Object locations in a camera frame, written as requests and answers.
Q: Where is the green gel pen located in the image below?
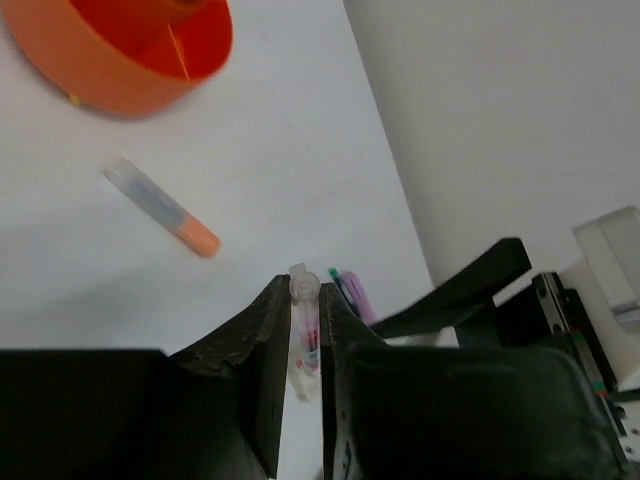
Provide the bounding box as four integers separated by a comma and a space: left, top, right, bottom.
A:
328, 267, 360, 317

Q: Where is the red gel pen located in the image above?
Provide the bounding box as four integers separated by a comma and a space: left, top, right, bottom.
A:
288, 263, 321, 403

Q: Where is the orange round desk organizer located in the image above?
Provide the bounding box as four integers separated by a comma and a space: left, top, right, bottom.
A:
1, 1, 234, 117

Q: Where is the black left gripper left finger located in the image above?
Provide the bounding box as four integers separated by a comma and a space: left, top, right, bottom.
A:
1, 275, 291, 479

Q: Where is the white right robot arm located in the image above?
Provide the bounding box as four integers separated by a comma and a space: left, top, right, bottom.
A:
373, 237, 639, 401

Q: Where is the purple highlighter marker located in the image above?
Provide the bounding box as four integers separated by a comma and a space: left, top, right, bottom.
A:
342, 271, 378, 326

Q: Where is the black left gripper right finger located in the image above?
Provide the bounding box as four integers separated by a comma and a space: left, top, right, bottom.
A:
320, 285, 630, 479

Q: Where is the orange highlighter marker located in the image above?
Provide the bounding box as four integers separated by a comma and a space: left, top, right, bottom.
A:
105, 159, 221, 258

